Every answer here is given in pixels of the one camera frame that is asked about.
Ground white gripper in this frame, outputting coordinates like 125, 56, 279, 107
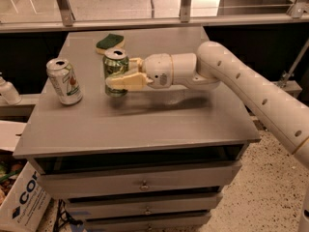
105, 53, 173, 91

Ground green soda can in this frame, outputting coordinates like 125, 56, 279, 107
102, 47, 128, 98

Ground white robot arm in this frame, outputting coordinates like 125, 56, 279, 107
105, 41, 309, 168

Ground white 7up can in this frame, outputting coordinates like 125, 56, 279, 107
46, 58, 82, 105

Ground green yellow sponge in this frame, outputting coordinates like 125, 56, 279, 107
96, 34, 125, 55

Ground grey drawer cabinet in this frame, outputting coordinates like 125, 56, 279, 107
13, 26, 262, 232

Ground top grey drawer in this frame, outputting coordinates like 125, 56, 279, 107
39, 160, 241, 199

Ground grey drawer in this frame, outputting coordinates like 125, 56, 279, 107
39, 160, 241, 199
84, 212, 211, 232
67, 192, 223, 219

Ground white plastic bottle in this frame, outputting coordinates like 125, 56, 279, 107
0, 73, 21, 104

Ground middle grey drawer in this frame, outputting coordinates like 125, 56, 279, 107
67, 192, 223, 219

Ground bottom grey drawer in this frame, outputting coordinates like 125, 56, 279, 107
84, 212, 211, 232

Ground white cardboard box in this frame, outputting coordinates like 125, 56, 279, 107
0, 120, 51, 232

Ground black cables under cabinet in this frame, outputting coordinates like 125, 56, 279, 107
52, 199, 85, 232

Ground metal window frame rail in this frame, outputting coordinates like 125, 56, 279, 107
0, 0, 309, 33

